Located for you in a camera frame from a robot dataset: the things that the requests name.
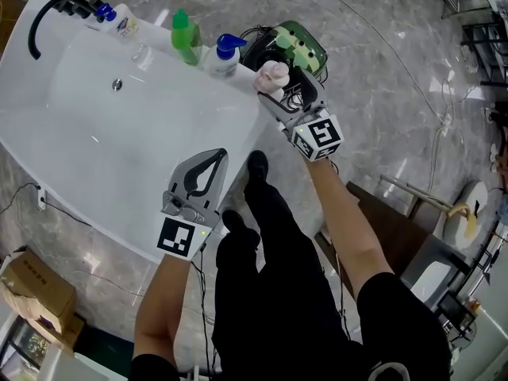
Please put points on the round white yellow cushion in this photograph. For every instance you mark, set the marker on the round white yellow cushion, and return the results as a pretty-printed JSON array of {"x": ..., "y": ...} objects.
[{"x": 472, "y": 193}]

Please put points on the person's right shoe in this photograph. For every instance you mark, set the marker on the person's right shoe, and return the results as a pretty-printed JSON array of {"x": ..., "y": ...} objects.
[{"x": 258, "y": 163}]

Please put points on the black vanity cabinet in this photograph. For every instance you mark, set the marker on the black vanity cabinet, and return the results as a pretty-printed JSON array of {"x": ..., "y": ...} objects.
[{"x": 397, "y": 232}]

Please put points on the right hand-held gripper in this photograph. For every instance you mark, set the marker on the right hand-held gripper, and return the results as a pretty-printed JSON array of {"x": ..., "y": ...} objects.
[{"x": 317, "y": 137}]

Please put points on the black frame white top cart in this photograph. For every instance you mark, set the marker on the black frame white top cart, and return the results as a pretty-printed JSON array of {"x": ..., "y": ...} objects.
[{"x": 484, "y": 26}]

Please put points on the white power strip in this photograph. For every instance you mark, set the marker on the white power strip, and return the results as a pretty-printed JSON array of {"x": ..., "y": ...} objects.
[{"x": 41, "y": 201}]

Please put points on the person's shoe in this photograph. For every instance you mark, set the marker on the person's shoe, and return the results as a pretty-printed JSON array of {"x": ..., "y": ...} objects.
[
  {"x": 258, "y": 163},
  {"x": 234, "y": 220}
]

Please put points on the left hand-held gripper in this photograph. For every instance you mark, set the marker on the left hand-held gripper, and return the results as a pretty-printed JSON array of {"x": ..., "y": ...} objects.
[{"x": 174, "y": 236}]

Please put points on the person's right forearm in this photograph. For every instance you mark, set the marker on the person's right forearm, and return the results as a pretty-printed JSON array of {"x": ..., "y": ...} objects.
[{"x": 345, "y": 232}]

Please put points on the white bathtub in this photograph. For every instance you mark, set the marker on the white bathtub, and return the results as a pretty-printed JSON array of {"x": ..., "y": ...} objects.
[{"x": 119, "y": 133}]

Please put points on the small black monitor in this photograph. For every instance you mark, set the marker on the small black monitor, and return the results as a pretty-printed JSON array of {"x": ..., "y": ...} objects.
[{"x": 454, "y": 312}]

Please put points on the person's left forearm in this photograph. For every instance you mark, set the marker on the person's left forearm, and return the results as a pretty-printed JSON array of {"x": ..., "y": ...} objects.
[{"x": 158, "y": 312}]

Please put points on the person's left shoe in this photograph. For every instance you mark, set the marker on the person's left shoe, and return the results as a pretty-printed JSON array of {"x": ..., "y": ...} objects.
[{"x": 234, "y": 220}]

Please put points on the yellow curved chair back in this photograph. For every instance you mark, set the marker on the yellow curved chair back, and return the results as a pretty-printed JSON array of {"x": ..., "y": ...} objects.
[{"x": 460, "y": 210}]

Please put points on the pink bottle with white cap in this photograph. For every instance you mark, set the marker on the pink bottle with white cap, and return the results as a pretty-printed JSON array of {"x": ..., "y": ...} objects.
[{"x": 272, "y": 75}]

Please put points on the white bottle blue label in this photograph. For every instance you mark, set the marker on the white bottle blue label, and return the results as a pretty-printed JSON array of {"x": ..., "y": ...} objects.
[{"x": 123, "y": 24}]

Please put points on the small cardboard box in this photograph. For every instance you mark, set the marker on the small cardboard box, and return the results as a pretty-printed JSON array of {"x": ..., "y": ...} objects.
[{"x": 63, "y": 335}]

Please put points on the white washbasin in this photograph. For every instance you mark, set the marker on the white washbasin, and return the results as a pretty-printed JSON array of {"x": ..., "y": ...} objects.
[{"x": 430, "y": 280}]

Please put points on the person's black clothing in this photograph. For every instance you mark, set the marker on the person's black clothing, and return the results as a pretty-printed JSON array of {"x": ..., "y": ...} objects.
[{"x": 278, "y": 312}]

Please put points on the green bottle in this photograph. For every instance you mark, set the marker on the green bottle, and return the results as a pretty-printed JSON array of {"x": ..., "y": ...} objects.
[{"x": 186, "y": 38}]

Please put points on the large cardboard box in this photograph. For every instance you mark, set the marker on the large cardboard box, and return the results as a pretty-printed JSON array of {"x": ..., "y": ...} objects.
[{"x": 35, "y": 284}]

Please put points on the white box unit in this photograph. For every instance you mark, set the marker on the white box unit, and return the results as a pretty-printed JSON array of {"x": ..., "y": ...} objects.
[{"x": 79, "y": 367}]

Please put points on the black bathtub faucet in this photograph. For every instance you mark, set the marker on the black bathtub faucet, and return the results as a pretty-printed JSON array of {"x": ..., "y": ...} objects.
[{"x": 79, "y": 9}]

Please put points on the white bottle blue pump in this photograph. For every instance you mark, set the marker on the white bottle blue pump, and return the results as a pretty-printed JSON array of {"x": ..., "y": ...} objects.
[{"x": 222, "y": 66}]

